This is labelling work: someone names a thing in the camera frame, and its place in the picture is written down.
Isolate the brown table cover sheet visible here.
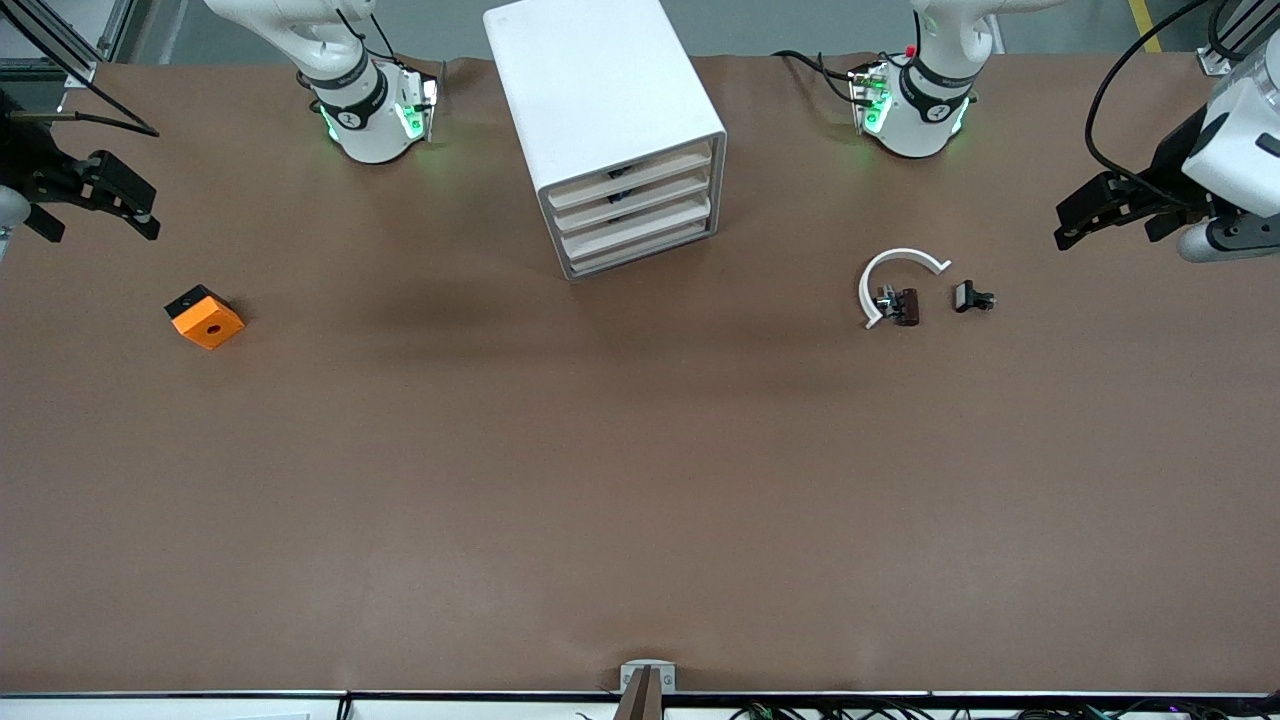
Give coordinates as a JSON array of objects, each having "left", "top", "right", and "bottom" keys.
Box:
[{"left": 0, "top": 52, "right": 1280, "bottom": 696}]

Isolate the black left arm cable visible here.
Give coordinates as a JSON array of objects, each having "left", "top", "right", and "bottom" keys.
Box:
[{"left": 1088, "top": 0, "right": 1219, "bottom": 183}]

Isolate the white drawer cabinet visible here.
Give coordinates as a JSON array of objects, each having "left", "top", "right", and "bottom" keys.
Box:
[{"left": 484, "top": 0, "right": 728, "bottom": 281}]

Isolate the orange block with black part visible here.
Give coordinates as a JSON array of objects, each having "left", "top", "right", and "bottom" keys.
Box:
[{"left": 165, "top": 285, "right": 246, "bottom": 351}]

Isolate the grey table edge bracket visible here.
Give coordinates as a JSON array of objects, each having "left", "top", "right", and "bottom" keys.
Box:
[{"left": 615, "top": 668, "right": 663, "bottom": 720}]

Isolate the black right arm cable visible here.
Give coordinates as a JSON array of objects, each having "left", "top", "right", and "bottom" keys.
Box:
[{"left": 0, "top": 0, "right": 161, "bottom": 138}]

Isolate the grey metal bracket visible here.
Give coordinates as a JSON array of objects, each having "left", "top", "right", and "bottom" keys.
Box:
[{"left": 620, "top": 660, "right": 677, "bottom": 693}]

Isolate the white curved plastic arc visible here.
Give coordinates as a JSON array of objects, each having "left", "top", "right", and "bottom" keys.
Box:
[{"left": 858, "top": 247, "right": 953, "bottom": 330}]

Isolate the white drawer beige front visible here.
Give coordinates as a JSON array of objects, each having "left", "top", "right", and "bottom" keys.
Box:
[
  {"left": 562, "top": 212, "right": 719, "bottom": 277},
  {"left": 556, "top": 188, "right": 714, "bottom": 256},
  {"left": 551, "top": 165, "right": 714, "bottom": 234},
  {"left": 546, "top": 140, "right": 714, "bottom": 211}
]

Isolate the aluminium frame profile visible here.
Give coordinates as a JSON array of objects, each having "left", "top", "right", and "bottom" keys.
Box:
[
  {"left": 0, "top": 0, "right": 101, "bottom": 89},
  {"left": 1198, "top": 0, "right": 1269, "bottom": 79},
  {"left": 95, "top": 0, "right": 139, "bottom": 63}
]

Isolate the white table edge rail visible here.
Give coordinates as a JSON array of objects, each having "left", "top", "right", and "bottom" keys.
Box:
[{"left": 0, "top": 690, "right": 1280, "bottom": 720}]

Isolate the black base cable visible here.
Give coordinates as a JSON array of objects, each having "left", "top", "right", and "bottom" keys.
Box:
[{"left": 772, "top": 48, "right": 863, "bottom": 106}]

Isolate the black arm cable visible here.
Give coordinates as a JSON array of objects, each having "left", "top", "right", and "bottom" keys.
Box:
[
  {"left": 1088, "top": 0, "right": 1219, "bottom": 183},
  {"left": 0, "top": 0, "right": 161, "bottom": 138}
]

